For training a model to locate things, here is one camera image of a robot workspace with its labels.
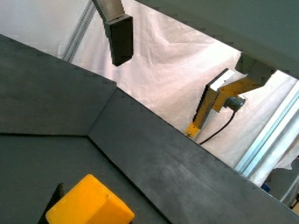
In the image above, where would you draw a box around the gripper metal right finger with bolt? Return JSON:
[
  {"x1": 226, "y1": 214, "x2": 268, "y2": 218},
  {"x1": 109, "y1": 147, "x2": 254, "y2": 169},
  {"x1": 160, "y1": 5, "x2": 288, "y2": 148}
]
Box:
[{"x1": 184, "y1": 53, "x2": 276, "y2": 138}]

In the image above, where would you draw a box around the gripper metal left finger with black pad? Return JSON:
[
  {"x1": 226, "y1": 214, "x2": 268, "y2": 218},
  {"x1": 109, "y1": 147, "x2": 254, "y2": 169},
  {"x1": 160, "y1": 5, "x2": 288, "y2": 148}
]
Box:
[{"x1": 92, "y1": 0, "x2": 133, "y2": 67}]

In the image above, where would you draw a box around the yellow rectangular block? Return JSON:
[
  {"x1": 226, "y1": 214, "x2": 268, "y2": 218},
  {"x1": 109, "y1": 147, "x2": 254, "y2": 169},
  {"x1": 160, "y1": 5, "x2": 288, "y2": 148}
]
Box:
[{"x1": 45, "y1": 174, "x2": 134, "y2": 224}]

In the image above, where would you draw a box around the black curved fixture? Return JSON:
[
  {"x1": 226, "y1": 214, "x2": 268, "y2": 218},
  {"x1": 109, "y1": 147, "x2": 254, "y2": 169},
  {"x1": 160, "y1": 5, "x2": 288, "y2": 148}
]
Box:
[{"x1": 37, "y1": 183, "x2": 64, "y2": 224}]

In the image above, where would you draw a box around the black cable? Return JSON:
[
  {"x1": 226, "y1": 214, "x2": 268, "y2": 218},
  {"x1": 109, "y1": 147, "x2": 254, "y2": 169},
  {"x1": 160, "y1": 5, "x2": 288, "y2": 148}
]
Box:
[{"x1": 197, "y1": 109, "x2": 238, "y2": 146}]

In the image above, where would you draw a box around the aluminium frame profile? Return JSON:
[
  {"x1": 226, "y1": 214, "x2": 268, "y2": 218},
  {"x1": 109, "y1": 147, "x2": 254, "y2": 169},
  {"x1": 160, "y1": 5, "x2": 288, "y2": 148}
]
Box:
[{"x1": 234, "y1": 81, "x2": 299, "y2": 178}]

